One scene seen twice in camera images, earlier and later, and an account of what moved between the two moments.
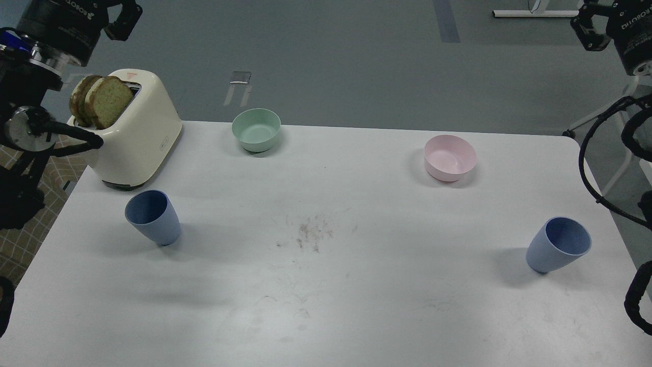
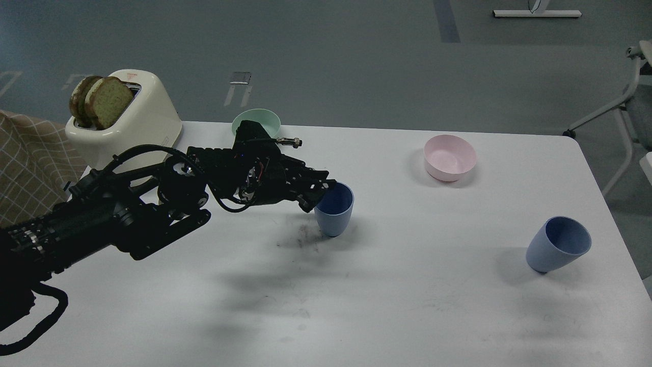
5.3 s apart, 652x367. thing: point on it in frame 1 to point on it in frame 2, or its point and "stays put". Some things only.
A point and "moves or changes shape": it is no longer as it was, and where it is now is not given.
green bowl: x=256 y=129 stays put
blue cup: x=152 y=212 moves or changes shape
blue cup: x=558 y=241 stays put
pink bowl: x=446 y=157 stays put
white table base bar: x=535 y=13 stays put
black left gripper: x=73 y=28 to x=262 y=175
